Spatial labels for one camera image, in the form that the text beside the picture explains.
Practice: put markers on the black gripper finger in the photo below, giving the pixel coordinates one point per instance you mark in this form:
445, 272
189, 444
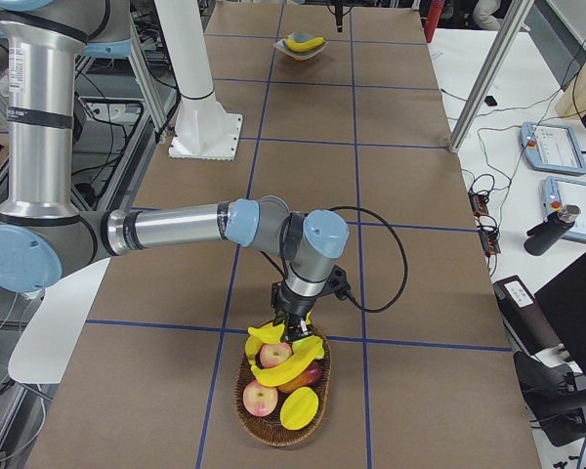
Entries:
300, 329
280, 326

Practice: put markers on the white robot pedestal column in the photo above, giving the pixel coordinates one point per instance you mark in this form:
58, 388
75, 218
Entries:
203, 128

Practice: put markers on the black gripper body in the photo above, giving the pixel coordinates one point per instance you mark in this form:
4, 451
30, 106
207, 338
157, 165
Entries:
295, 308

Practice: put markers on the red apple lower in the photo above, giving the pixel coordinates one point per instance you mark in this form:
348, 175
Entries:
259, 400

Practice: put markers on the yellow banana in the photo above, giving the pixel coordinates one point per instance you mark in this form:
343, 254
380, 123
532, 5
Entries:
308, 350
302, 47
258, 336

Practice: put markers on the grey aluminium frame post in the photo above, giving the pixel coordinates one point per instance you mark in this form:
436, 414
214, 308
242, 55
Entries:
496, 55

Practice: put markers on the black monitor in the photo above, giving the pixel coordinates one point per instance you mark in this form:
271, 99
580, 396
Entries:
563, 302

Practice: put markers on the red apple upper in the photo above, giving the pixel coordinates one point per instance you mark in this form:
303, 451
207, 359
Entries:
272, 355

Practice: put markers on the yellow mango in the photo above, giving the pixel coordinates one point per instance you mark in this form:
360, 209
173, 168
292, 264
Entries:
299, 409

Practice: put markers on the red orange mango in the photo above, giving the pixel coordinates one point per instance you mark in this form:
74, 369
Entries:
307, 378

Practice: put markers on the black handheld controller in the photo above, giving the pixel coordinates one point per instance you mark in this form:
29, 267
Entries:
543, 236

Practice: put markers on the red apple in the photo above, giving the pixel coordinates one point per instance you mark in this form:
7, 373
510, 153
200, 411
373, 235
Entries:
272, 355
259, 400

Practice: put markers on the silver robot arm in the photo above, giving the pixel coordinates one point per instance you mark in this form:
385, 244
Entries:
45, 237

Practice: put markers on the woven brown basket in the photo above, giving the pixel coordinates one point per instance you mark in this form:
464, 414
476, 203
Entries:
268, 429

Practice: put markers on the teach pendant far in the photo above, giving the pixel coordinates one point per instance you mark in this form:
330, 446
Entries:
552, 148

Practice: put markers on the dark box with white label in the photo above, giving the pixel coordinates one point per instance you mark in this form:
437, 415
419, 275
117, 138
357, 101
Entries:
522, 312

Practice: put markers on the grey square plate orange rim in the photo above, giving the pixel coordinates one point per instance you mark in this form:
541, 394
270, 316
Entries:
280, 46

